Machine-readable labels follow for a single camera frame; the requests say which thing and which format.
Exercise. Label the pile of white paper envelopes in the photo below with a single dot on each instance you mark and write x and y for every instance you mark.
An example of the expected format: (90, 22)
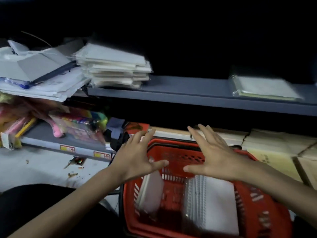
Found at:
(54, 86)

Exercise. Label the person's left middle finger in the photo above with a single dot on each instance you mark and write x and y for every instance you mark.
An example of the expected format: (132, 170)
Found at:
(139, 140)

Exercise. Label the person's left forearm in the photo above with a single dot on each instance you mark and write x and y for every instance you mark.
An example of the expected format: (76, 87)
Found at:
(66, 208)

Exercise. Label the person's right thumb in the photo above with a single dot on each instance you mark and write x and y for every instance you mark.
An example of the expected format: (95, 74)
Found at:
(194, 168)

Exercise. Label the person's left hand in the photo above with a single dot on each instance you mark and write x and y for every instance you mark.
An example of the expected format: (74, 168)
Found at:
(133, 161)

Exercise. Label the grey folder with dark spine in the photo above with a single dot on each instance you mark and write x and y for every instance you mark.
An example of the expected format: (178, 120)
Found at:
(34, 66)

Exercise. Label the person's right middle finger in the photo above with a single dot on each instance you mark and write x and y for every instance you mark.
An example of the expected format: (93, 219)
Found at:
(207, 135)

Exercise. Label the white spiral notebooks bundle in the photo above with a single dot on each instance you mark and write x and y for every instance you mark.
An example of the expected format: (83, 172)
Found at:
(215, 203)

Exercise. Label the person's left thumb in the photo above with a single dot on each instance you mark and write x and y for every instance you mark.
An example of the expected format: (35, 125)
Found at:
(158, 165)

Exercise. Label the keys with tag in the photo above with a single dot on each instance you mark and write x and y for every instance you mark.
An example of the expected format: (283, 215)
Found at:
(75, 161)

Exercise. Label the person's right forearm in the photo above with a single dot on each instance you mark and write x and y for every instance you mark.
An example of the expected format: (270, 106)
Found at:
(279, 187)

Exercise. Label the person's left little finger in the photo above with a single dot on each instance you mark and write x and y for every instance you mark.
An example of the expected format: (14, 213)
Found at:
(121, 148)

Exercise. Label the short grey metal shelf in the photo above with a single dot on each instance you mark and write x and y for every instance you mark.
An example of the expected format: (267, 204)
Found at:
(62, 143)

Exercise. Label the stack of white notebooks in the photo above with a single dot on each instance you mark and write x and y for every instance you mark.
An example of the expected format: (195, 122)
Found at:
(111, 64)

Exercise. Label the red packet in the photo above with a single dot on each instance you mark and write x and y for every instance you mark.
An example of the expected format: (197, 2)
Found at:
(135, 127)

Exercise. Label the plastic-wrapped white notebook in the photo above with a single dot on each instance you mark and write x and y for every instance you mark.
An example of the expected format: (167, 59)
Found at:
(265, 87)

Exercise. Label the row of brown paper packs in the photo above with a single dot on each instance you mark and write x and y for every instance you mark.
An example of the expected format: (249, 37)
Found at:
(277, 151)

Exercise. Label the thin white notebook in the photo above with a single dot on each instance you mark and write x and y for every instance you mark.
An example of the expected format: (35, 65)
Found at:
(151, 193)

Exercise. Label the person's black trouser leg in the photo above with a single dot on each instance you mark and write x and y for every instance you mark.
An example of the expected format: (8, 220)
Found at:
(29, 205)

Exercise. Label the black bag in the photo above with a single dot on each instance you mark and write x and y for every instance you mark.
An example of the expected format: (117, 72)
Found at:
(118, 143)

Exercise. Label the blue-grey card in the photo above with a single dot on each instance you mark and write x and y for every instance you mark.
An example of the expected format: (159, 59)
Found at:
(115, 126)

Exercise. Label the person's right hand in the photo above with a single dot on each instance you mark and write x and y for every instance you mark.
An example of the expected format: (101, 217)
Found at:
(219, 161)

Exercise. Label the small brown scrap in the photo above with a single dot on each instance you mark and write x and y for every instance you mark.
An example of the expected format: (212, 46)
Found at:
(72, 174)

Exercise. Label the red plastic shopping basket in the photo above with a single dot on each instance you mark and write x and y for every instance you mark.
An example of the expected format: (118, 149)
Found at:
(257, 210)

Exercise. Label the long grey metal shelf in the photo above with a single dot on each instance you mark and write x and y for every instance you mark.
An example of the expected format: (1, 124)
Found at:
(188, 94)

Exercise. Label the heap of colourful toy packets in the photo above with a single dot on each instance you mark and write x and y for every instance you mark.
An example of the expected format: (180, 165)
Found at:
(74, 123)

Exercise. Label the yellow pencil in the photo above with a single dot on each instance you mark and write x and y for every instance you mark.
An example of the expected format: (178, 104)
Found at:
(24, 128)

